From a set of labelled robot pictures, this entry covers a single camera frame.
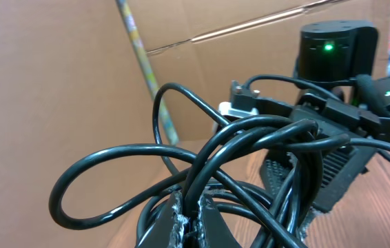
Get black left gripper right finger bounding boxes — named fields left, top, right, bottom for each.
left=195, top=194, right=241, bottom=248

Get black usb cables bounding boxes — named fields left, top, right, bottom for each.
left=48, top=82, right=390, bottom=248

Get cardboard back wall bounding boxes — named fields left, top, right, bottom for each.
left=0, top=1, right=390, bottom=247

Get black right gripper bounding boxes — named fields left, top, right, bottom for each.
left=229, top=74, right=390, bottom=213

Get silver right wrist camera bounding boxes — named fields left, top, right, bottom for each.
left=218, top=102, right=259, bottom=122

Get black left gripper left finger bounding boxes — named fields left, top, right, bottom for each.
left=136, top=192, right=187, bottom=248

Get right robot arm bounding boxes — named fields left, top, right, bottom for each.
left=230, top=20, right=390, bottom=212

